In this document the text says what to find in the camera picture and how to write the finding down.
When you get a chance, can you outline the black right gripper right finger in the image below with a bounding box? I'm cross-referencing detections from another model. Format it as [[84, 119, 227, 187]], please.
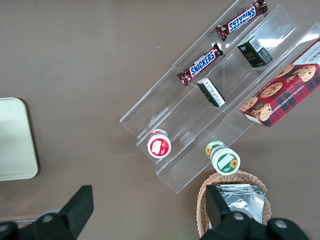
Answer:
[[199, 184, 253, 240]]

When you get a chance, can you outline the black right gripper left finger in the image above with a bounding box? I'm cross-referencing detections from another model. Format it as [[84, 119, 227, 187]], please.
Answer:
[[32, 185, 95, 240]]

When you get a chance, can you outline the oval tan wicker basket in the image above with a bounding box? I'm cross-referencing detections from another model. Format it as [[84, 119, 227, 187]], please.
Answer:
[[196, 169, 272, 240]]

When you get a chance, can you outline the beige plastic tray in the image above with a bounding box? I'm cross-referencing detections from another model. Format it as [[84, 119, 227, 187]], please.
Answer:
[[0, 97, 39, 182]]

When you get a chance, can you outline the silver foil pouch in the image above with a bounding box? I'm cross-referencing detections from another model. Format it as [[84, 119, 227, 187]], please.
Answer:
[[216, 183, 266, 226]]

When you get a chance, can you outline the green lid yogurt cup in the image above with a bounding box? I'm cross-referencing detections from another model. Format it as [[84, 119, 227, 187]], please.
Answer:
[[205, 140, 241, 175]]

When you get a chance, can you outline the red lid yogurt cup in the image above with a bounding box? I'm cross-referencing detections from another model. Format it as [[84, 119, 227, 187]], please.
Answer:
[[146, 128, 172, 159]]

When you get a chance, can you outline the clear acrylic stepped display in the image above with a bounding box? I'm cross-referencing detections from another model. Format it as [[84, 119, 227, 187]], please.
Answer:
[[118, 0, 320, 195]]

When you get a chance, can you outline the small black carton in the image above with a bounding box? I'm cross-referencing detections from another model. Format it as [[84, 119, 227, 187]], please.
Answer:
[[236, 35, 273, 69], [196, 77, 227, 109]]

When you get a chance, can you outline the red tartan cookie box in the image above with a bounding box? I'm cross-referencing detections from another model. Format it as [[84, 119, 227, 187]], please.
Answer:
[[239, 37, 320, 129]]

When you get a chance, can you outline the Snickers chocolate bar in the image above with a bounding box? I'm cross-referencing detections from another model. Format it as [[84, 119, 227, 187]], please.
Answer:
[[215, 0, 269, 42], [177, 42, 224, 87]]

